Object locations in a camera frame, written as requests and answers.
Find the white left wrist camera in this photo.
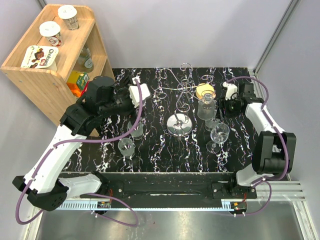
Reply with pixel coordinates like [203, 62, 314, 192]
[128, 76, 151, 108]

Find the chrome wine glass rack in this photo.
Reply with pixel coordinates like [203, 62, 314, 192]
[154, 63, 214, 138]

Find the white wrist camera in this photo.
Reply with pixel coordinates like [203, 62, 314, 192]
[222, 82, 238, 101]
[128, 76, 151, 108]

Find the Chobani yogurt cup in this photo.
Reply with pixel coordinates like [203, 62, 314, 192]
[20, 45, 59, 72]

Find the clear cup white lid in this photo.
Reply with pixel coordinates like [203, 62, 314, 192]
[57, 5, 79, 30]

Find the orange juice carton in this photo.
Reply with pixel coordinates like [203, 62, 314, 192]
[66, 70, 89, 98]

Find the white lidded yogurt cup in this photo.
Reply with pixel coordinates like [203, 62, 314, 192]
[39, 21, 63, 47]

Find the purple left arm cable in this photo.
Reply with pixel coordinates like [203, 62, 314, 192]
[15, 78, 145, 227]

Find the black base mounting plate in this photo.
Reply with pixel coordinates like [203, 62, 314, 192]
[79, 171, 258, 210]

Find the patterned glass goblet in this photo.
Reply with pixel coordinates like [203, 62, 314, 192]
[204, 118, 220, 132]

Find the frosted short goblet front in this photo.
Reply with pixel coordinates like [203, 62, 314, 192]
[117, 138, 135, 158]

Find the ribbed glass goblet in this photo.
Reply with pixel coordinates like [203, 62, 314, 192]
[197, 90, 216, 121]

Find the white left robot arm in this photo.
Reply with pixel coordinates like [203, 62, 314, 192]
[12, 75, 146, 211]

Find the wooden shelf unit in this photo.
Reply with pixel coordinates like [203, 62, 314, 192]
[1, 4, 115, 126]

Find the clear patterned short goblet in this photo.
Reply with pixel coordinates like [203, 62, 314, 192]
[130, 121, 144, 140]

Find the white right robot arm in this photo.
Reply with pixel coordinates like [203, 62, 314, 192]
[218, 81, 297, 198]

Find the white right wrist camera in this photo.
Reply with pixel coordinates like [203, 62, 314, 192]
[222, 82, 238, 101]

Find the clear wine glass right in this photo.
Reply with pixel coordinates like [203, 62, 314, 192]
[206, 122, 230, 154]

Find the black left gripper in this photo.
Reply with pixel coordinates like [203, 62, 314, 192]
[100, 76, 151, 125]

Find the glass bottle on shelf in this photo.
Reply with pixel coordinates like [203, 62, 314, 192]
[76, 43, 94, 73]

